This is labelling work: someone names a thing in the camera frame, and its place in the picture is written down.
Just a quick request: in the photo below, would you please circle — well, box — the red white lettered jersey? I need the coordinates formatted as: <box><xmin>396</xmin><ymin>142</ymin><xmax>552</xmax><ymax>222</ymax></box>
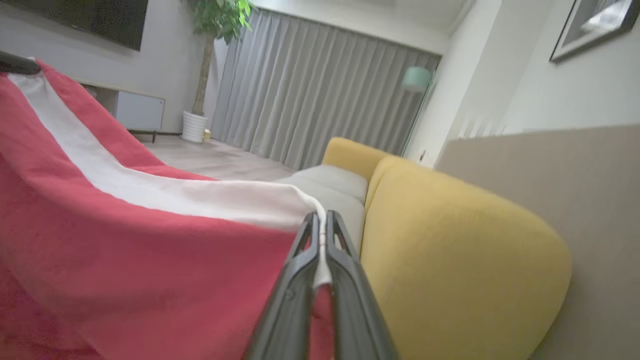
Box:
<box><xmin>0</xmin><ymin>57</ymin><xmax>335</xmax><ymax>360</ymax></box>

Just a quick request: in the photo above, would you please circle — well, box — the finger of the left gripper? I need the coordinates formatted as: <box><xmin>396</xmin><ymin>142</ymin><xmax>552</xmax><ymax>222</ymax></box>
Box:
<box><xmin>0</xmin><ymin>50</ymin><xmax>42</xmax><ymax>77</ymax></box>

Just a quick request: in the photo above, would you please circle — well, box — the white ribbed plant pot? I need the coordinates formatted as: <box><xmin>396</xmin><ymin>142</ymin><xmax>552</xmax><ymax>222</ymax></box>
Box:
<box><xmin>181</xmin><ymin>111</ymin><xmax>210</xmax><ymax>144</ymax></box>

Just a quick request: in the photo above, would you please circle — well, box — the dark framed wall picture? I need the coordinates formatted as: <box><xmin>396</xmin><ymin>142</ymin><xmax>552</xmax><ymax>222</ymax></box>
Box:
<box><xmin>549</xmin><ymin>0</ymin><xmax>640</xmax><ymax>64</ymax></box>

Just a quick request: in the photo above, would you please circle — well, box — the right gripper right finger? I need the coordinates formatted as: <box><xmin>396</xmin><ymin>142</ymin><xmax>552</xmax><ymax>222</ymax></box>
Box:
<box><xmin>325</xmin><ymin>210</ymin><xmax>401</xmax><ymax>360</ymax></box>

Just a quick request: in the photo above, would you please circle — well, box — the black wall television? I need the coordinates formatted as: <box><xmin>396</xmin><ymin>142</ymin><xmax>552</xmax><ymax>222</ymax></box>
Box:
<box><xmin>0</xmin><ymin>0</ymin><xmax>150</xmax><ymax>52</ymax></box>

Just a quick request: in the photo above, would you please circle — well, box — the green indoor tree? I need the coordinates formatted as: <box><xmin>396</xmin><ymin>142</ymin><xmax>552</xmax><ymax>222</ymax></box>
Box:
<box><xmin>182</xmin><ymin>0</ymin><xmax>256</xmax><ymax>118</ymax></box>

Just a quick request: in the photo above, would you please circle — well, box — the small grey sofa seat cushion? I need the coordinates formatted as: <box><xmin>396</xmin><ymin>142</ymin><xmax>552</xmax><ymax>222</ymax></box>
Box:
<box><xmin>292</xmin><ymin>164</ymin><xmax>369</xmax><ymax>205</ymax></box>

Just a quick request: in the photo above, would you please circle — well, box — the yellow sofa back cushion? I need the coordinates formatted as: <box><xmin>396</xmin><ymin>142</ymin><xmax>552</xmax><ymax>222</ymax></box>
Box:
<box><xmin>360</xmin><ymin>155</ymin><xmax>573</xmax><ymax>360</ymax></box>
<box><xmin>321</xmin><ymin>137</ymin><xmax>396</xmax><ymax>182</ymax></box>

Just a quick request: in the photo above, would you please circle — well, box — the white low media cabinet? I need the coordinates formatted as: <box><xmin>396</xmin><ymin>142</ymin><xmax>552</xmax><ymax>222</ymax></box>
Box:
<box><xmin>80</xmin><ymin>82</ymin><xmax>166</xmax><ymax>143</ymax></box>

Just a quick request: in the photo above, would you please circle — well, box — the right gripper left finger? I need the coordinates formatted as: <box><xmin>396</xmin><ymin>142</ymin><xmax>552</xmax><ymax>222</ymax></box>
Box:
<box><xmin>244</xmin><ymin>211</ymin><xmax>321</xmax><ymax>360</ymax></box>

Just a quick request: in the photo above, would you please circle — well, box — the teal lamp shade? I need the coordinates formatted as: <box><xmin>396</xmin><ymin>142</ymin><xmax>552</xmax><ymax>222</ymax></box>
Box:
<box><xmin>401</xmin><ymin>66</ymin><xmax>433</xmax><ymax>94</ymax></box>

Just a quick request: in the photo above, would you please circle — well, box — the grey pleated curtain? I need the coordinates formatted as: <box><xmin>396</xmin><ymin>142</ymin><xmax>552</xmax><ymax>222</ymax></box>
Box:
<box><xmin>210</xmin><ymin>7</ymin><xmax>443</xmax><ymax>172</ymax></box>

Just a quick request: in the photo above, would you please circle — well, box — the taupe sofa back panel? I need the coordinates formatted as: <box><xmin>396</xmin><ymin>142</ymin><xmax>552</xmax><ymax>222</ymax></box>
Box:
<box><xmin>434</xmin><ymin>124</ymin><xmax>640</xmax><ymax>360</ymax></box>

